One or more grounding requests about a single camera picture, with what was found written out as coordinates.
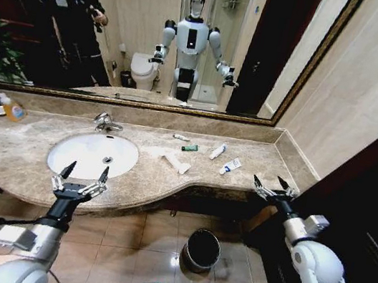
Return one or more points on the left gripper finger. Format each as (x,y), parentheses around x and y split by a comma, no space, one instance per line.
(67,172)
(101,181)

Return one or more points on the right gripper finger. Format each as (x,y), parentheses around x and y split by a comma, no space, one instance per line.
(261,189)
(288,190)

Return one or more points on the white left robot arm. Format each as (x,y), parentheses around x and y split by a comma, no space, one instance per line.
(37,243)

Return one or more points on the white oval sink basin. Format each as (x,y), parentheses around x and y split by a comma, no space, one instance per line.
(92,154)

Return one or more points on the dark round trash bin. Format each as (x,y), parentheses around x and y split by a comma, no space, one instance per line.
(201,250)

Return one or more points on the white and blue tube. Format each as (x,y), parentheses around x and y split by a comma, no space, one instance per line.
(231,166)

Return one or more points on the white toothpaste tube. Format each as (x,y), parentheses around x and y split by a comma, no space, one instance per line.
(218,151)

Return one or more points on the chrome faucet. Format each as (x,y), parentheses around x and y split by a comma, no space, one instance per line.
(104,121)

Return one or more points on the dark wooden door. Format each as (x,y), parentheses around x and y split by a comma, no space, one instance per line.
(364,200)

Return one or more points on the orange soap pump bottle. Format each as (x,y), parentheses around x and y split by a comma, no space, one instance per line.
(14,111)

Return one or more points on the small green tube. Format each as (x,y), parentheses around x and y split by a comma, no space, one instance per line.
(189,147)

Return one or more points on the small white tube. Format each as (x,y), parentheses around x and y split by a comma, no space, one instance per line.
(180,137)

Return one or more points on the gold framed wall mirror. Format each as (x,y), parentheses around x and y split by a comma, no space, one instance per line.
(291,93)

